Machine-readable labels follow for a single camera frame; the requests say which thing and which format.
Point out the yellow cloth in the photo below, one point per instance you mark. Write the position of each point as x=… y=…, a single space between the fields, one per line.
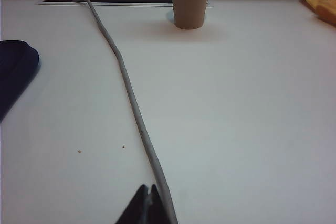
x=323 y=3

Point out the blue ribbed rubber slipper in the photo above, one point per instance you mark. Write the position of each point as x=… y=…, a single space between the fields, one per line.
x=14 y=77

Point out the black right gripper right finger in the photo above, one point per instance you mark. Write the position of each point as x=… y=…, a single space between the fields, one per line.
x=157 y=211

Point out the beige paper cup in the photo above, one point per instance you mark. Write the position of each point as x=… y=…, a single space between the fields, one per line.
x=190 y=3

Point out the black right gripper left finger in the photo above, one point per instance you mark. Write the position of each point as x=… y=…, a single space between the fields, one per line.
x=134 y=211

